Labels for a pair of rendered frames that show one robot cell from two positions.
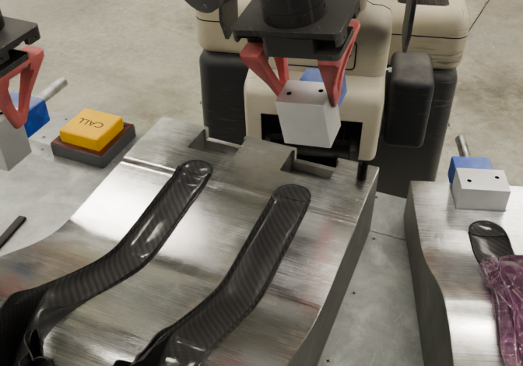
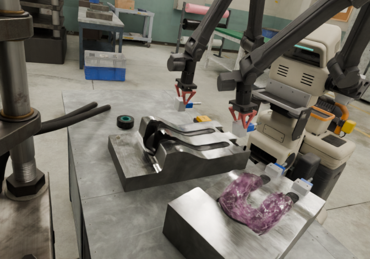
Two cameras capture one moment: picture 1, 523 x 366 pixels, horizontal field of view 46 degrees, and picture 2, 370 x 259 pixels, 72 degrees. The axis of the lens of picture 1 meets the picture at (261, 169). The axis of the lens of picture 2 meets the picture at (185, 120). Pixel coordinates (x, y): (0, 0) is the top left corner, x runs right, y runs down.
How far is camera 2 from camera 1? 0.56 m
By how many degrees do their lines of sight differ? 33
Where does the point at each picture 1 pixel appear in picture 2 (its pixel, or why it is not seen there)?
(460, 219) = (262, 172)
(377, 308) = not seen: hidden behind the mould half
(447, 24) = (332, 152)
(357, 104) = (277, 152)
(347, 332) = (217, 177)
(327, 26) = (244, 106)
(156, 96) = not seen: hidden behind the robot
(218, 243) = (202, 141)
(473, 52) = not seen: outside the picture
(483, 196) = (271, 170)
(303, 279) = (211, 154)
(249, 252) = (206, 146)
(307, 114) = (237, 127)
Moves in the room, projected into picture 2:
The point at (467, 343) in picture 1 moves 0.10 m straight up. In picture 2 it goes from (228, 176) to (236, 151)
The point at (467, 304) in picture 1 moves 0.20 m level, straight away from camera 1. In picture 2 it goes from (236, 173) to (282, 167)
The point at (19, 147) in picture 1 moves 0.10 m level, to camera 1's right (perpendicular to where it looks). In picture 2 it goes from (182, 108) to (199, 117)
